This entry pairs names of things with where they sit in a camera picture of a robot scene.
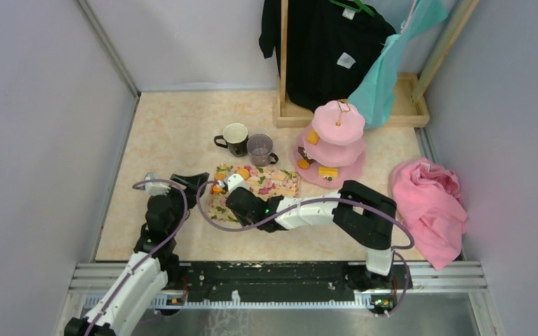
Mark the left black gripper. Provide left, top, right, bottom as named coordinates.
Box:
left=161, top=173, right=208, bottom=237

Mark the orange fish-shaped cake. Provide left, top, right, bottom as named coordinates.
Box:
left=212, top=184, right=225, bottom=194

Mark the orange flower-shaped cookie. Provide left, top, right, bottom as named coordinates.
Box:
left=297, top=158, right=310, bottom=169

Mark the chocolate triangle cake slice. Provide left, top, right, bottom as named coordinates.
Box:
left=298, top=146, right=315, bottom=163

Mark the yellow layered cake slice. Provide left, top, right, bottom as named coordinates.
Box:
left=317, top=166, right=338, bottom=181

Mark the yellow rectangular biscuit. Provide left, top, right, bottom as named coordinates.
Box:
left=306, top=127, right=320, bottom=146

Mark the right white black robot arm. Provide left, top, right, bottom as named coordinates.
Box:
left=223, top=180, right=396, bottom=288

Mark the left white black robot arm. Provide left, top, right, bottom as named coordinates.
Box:
left=63, top=173, right=209, bottom=335

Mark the round dotted biscuit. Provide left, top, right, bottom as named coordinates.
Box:
left=236, top=168, right=250, bottom=180

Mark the floral rectangular tray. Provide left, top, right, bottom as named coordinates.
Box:
left=205, top=164, right=301, bottom=223

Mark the black mug white inside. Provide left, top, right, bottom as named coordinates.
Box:
left=214, top=123, right=249, bottom=158

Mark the pink three-tier cake stand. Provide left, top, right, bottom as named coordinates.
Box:
left=291, top=99, right=366, bottom=189

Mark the teal garment hanging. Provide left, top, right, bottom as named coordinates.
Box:
left=348, top=0, right=448, bottom=130

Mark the pink crumpled towel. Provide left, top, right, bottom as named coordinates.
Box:
left=389, top=158, right=468, bottom=271

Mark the black t-shirt on hanger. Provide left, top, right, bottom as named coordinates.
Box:
left=258, top=0, right=396, bottom=111

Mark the green clothes hanger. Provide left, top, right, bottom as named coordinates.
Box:
left=329, top=0, right=375, bottom=17

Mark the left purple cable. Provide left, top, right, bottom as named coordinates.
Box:
left=83, top=178, right=190, bottom=336

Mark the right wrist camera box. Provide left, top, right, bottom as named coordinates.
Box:
left=223, top=173, right=249, bottom=193

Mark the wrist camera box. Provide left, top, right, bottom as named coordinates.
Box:
left=144, top=172, right=171, bottom=197
left=223, top=173, right=249, bottom=193

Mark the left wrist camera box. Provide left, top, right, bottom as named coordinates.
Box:
left=144, top=172, right=171, bottom=197

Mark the grey mug black handle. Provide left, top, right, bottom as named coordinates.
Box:
left=247, top=134, right=279, bottom=167

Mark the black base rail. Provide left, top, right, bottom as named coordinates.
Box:
left=120, top=260, right=488, bottom=316

